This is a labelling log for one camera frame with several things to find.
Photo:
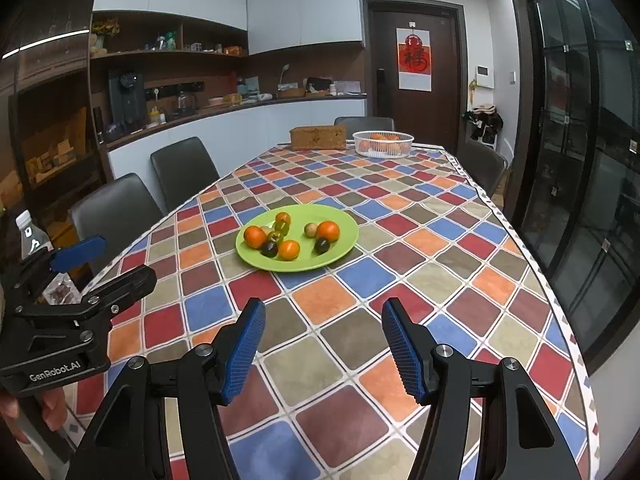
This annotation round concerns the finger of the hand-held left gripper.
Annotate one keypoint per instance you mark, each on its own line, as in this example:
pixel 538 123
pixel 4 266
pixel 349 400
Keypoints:
pixel 80 251
pixel 130 282

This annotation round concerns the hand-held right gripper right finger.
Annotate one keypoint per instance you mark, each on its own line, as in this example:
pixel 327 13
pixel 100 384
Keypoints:
pixel 405 355

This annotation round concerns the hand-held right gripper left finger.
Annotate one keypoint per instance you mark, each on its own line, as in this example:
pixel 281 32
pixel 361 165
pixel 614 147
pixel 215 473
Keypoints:
pixel 245 355

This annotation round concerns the dark plum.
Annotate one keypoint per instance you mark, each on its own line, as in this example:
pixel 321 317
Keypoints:
pixel 322 245
pixel 269 249

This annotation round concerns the green plate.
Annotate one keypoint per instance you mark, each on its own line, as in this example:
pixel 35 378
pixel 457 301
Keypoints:
pixel 344 237

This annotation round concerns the large orange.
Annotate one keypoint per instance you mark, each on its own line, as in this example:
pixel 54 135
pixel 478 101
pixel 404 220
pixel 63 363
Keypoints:
pixel 328 230

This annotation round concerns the person's left hand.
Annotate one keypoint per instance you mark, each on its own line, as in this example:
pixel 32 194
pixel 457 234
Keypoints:
pixel 55 407

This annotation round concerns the clear water bottle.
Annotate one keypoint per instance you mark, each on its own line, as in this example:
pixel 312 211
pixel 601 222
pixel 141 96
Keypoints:
pixel 32 240

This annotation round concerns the dark leather chair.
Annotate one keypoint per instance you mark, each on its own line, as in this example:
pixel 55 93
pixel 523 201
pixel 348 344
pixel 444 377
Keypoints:
pixel 482 165
pixel 365 124
pixel 182 170
pixel 115 215

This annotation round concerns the wooden shelf unit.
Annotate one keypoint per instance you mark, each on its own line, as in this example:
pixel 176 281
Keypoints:
pixel 50 135

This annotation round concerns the green tomato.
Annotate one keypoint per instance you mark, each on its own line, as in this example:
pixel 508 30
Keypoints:
pixel 274 237

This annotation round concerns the orange tomato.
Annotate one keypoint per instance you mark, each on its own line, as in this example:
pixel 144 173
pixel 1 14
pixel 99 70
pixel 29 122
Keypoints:
pixel 283 220

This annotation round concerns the black water dispenser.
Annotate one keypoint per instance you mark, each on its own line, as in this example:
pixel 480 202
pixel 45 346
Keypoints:
pixel 127 97

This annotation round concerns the glass kettle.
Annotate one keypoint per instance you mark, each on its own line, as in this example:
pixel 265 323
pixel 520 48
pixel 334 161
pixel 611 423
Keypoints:
pixel 186 103

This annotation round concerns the white counter cabinet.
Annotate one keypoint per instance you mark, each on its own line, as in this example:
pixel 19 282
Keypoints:
pixel 250 125

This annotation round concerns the white plastic basket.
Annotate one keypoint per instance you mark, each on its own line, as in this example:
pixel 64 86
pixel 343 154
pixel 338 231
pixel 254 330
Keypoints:
pixel 407 147

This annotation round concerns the yellow flower bouquet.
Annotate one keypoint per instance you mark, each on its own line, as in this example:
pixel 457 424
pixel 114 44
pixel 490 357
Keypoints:
pixel 105 30

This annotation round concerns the wicker box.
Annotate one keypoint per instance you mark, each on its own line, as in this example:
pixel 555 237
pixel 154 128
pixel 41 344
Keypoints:
pixel 317 138

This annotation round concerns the pile of clothes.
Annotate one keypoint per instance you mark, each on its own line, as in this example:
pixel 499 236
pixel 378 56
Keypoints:
pixel 482 122

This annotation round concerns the dark wooden door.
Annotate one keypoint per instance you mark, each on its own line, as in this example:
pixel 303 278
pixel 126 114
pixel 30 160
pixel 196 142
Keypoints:
pixel 445 110

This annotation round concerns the woven bowl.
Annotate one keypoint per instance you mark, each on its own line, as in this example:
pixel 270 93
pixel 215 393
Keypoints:
pixel 291 93

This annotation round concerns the black framed glass door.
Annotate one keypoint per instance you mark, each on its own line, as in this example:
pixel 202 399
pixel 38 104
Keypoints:
pixel 590 160

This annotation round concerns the door lock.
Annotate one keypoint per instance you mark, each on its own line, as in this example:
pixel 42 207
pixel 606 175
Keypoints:
pixel 381 84

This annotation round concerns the black bag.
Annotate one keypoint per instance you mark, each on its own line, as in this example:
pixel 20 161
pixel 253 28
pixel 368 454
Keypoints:
pixel 318 85

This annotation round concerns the white intercom panel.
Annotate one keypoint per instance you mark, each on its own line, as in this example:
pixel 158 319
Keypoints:
pixel 483 76

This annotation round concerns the white wall cabinets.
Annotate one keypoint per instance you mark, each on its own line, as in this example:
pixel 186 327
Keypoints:
pixel 225 0

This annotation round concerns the red and white wall calendar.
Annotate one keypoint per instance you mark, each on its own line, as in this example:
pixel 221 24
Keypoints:
pixel 414 60

